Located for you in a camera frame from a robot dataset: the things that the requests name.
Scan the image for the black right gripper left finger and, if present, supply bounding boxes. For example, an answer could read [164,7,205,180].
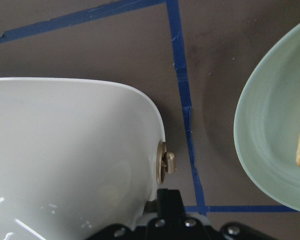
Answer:
[88,188,214,240]

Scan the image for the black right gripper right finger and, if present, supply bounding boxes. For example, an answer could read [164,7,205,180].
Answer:
[219,221,273,240]

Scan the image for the white two-slot toaster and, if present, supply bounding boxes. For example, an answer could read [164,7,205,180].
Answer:
[0,77,165,240]

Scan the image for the light green plate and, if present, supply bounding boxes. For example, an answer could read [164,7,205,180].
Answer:
[233,23,300,212]

